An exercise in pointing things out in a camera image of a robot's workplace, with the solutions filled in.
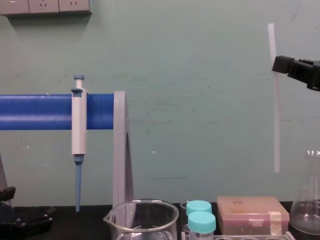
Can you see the pink pipette tip box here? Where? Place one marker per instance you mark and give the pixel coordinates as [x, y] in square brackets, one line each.
[250, 212]

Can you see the grey rack upright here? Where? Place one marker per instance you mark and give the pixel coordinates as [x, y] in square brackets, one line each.
[121, 150]

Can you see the vial with teal cap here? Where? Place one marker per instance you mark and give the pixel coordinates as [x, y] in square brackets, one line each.
[201, 225]
[199, 207]

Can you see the small clear glass vial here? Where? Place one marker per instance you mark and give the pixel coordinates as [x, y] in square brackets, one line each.
[184, 217]

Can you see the clear plastic vial rack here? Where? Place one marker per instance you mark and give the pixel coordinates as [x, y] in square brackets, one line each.
[250, 237]

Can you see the white stirring rod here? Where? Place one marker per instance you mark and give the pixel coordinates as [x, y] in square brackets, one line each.
[275, 105]

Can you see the glass conical flask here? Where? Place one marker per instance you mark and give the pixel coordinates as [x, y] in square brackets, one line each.
[306, 207]

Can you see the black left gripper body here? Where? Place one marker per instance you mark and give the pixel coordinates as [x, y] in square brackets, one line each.
[10, 231]

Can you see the blue pipette rack bar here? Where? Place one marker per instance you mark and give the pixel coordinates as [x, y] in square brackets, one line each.
[37, 112]

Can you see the grey wall socket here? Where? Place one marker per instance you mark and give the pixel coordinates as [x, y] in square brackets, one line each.
[74, 5]
[43, 5]

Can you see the clear glass beaker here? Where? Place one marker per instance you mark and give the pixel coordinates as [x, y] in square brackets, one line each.
[142, 220]

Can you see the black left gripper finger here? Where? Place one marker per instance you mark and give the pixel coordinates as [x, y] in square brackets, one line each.
[7, 193]
[37, 216]

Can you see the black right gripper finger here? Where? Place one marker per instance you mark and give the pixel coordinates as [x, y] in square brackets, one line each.
[283, 64]

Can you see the white and blue pipette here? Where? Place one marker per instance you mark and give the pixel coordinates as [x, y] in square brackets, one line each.
[78, 125]

